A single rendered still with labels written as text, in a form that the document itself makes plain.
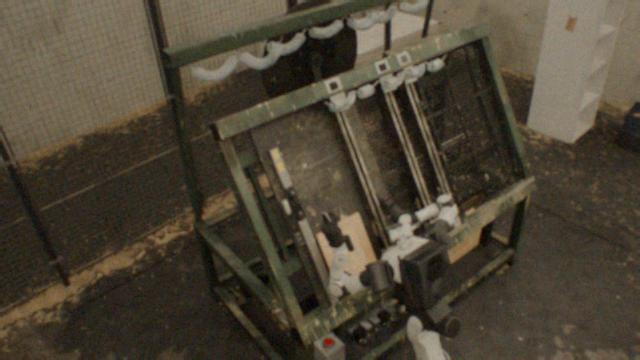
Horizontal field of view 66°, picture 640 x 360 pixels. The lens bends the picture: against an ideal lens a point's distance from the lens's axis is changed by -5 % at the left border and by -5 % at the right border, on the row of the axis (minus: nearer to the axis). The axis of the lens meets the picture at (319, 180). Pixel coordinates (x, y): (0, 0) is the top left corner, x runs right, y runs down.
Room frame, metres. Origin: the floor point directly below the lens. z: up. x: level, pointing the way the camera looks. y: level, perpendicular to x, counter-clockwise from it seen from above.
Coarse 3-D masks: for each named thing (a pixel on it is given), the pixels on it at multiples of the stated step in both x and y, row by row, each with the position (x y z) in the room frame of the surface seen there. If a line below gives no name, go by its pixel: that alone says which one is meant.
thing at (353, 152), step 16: (336, 80) 2.69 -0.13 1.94; (336, 96) 2.63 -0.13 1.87; (352, 96) 2.55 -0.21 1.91; (336, 112) 2.58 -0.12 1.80; (336, 128) 2.61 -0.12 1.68; (352, 144) 2.55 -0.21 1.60; (352, 160) 2.50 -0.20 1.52; (368, 176) 2.47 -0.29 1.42; (368, 192) 2.41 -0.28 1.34; (368, 208) 2.39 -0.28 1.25; (384, 224) 2.34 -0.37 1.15; (384, 240) 2.28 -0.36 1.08
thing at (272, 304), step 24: (480, 168) 3.37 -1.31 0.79; (264, 192) 3.25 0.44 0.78; (216, 216) 2.98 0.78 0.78; (216, 240) 2.71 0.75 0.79; (288, 240) 3.35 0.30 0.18; (480, 240) 3.10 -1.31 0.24; (504, 240) 3.15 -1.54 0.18; (240, 264) 2.45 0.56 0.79; (504, 264) 2.93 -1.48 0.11; (216, 288) 2.83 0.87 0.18; (240, 288) 2.38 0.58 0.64; (264, 288) 2.23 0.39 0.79; (456, 288) 2.66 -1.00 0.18; (240, 312) 2.57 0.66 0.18; (336, 336) 2.20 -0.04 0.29
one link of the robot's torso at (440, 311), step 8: (408, 304) 1.80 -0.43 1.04; (440, 304) 1.75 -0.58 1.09; (424, 312) 1.71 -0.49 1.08; (432, 312) 1.70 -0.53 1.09; (440, 312) 1.70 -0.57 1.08; (448, 312) 1.71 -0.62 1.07; (432, 320) 1.66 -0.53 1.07; (440, 320) 1.66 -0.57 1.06; (448, 320) 1.64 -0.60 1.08; (456, 320) 1.65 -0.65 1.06; (432, 328) 1.66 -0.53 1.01; (440, 328) 1.63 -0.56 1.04; (448, 328) 1.62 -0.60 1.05; (456, 328) 1.63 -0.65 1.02; (448, 336) 1.59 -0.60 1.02
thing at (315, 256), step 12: (276, 168) 2.31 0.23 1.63; (288, 180) 2.29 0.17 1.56; (288, 204) 2.24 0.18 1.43; (300, 228) 2.16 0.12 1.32; (312, 240) 2.14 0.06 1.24; (312, 252) 2.10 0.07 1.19; (312, 264) 2.09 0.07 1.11; (324, 264) 2.08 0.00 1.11; (324, 276) 2.04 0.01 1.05; (324, 288) 2.01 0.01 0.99; (336, 300) 1.98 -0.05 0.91
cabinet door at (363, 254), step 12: (348, 228) 2.28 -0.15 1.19; (360, 228) 2.31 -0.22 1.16; (324, 240) 2.18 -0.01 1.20; (360, 240) 2.27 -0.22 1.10; (324, 252) 2.14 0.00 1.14; (348, 252) 2.20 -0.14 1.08; (360, 252) 2.23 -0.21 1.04; (372, 252) 2.25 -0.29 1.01; (348, 264) 2.15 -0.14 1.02; (360, 264) 2.18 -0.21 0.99
